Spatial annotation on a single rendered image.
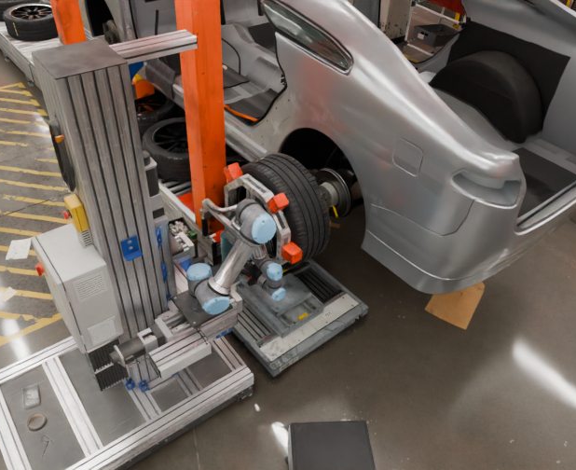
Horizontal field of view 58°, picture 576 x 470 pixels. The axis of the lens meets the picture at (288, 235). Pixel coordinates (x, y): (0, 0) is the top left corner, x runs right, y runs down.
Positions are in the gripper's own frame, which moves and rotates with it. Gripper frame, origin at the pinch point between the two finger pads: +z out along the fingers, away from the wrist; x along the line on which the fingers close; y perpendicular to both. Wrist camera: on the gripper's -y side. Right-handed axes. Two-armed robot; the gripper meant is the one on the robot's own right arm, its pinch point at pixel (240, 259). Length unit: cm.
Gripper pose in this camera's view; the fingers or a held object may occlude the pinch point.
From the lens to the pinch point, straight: 281.9
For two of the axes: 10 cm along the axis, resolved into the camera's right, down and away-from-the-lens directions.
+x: -7.7, 4.0, -5.0
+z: -6.4, -5.4, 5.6
